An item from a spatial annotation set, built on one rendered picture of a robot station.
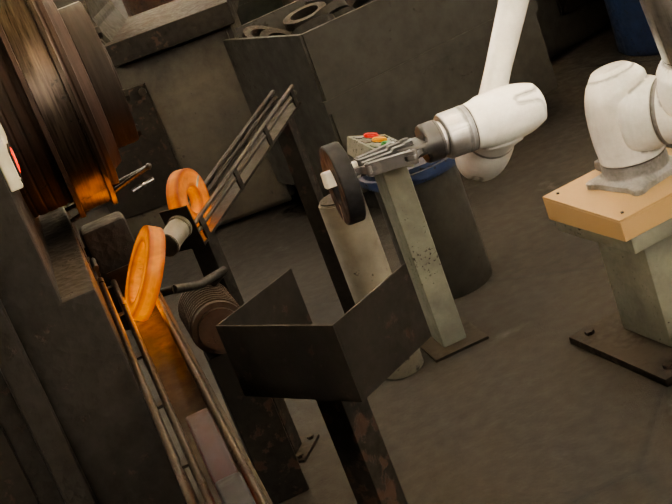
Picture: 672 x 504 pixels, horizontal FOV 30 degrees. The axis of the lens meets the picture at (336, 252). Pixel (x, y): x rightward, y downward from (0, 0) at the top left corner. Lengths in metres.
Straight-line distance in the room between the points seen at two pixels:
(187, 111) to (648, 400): 2.75
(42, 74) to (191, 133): 2.96
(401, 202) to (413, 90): 1.49
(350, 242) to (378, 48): 1.55
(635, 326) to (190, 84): 2.51
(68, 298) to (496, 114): 0.85
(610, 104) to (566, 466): 0.81
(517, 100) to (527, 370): 1.01
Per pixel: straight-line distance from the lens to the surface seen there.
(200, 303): 2.82
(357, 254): 3.23
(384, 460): 2.20
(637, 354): 3.07
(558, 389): 3.06
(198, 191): 3.00
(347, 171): 2.23
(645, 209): 2.85
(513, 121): 2.35
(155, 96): 5.12
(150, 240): 2.37
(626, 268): 3.05
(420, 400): 3.22
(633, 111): 2.87
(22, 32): 2.24
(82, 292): 2.01
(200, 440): 1.60
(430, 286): 3.37
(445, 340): 3.43
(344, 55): 4.57
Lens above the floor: 1.42
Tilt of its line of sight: 18 degrees down
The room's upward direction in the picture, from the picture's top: 21 degrees counter-clockwise
